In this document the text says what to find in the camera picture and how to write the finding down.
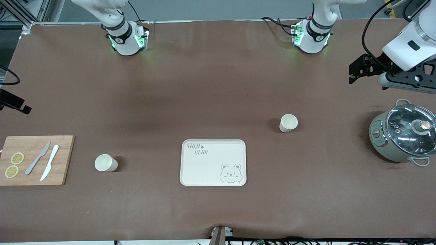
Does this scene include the white plastic cup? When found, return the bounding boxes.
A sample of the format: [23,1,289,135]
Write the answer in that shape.
[279,114,298,133]
[94,154,119,172]

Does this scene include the cream bear print tray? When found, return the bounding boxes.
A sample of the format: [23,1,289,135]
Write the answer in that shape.
[180,139,247,186]

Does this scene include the glass pot lid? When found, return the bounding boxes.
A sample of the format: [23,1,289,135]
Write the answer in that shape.
[386,104,436,152]

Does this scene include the grey plastic knife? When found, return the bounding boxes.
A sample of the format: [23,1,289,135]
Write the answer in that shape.
[25,141,51,176]

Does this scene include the white plastic knife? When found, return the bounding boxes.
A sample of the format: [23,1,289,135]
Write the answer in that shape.
[40,144,60,182]

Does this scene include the wooden cutting board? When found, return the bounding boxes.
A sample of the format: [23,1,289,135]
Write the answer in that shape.
[0,135,75,186]

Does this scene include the grey-green electric pot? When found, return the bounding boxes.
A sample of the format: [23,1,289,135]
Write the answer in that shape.
[369,99,436,167]

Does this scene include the brown table mat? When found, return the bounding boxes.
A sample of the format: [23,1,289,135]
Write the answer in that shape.
[0,19,436,243]

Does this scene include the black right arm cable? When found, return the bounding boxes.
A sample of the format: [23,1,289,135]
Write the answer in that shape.
[0,66,20,86]

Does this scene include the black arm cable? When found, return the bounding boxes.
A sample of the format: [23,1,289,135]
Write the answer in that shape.
[0,66,20,86]
[361,0,430,70]

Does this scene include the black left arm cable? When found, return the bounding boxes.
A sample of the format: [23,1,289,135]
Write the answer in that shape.
[361,0,430,70]

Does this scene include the aluminium frame struts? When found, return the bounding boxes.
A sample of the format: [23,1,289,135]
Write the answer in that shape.
[0,0,51,33]

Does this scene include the black arm base cables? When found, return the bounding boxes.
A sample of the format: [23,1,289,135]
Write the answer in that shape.
[261,16,297,36]

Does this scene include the metal table edge bracket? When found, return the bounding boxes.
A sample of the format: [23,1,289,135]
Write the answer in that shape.
[211,226,235,245]

